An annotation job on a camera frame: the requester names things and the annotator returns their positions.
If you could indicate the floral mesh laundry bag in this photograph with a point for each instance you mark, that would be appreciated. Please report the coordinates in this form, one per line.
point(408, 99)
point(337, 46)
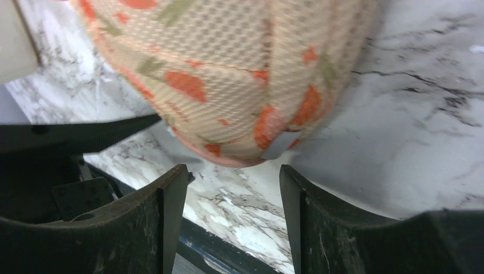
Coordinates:
point(238, 82)

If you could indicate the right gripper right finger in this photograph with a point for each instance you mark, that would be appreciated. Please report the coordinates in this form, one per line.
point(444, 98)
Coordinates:
point(329, 235)

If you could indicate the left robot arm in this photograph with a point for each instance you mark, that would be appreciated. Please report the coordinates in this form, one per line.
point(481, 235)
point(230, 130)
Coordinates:
point(44, 176)

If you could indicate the cream plastic laundry basket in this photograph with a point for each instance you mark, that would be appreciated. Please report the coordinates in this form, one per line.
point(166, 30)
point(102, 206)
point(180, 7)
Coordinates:
point(18, 55)

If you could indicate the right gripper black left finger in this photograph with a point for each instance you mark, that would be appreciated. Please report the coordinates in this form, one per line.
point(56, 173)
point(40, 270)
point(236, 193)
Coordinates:
point(137, 233)

